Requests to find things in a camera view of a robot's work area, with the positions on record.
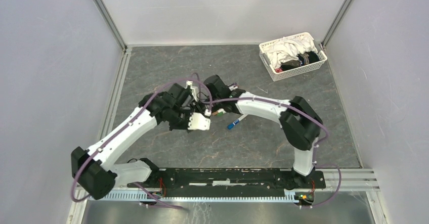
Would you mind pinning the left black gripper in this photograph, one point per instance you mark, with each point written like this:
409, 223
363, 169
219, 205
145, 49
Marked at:
185, 124

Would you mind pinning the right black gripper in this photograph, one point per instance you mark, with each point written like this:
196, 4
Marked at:
197, 106

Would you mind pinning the blue cap marker pen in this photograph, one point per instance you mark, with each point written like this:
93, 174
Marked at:
235, 122

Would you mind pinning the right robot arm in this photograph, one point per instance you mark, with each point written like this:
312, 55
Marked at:
298, 120

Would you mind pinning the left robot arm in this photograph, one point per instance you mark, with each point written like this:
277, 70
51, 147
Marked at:
94, 169

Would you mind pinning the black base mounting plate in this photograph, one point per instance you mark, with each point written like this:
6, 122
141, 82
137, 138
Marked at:
231, 182

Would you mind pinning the white plastic basket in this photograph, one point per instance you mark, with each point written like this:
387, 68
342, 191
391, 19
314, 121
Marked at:
278, 74

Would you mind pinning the white cloth in basket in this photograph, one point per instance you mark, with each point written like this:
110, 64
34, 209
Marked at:
288, 48

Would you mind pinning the black cloth in basket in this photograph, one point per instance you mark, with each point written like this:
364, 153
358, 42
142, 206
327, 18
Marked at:
302, 60

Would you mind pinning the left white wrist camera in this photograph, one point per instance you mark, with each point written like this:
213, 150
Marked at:
198, 121

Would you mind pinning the white slotted cable duct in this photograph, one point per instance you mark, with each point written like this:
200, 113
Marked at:
139, 195

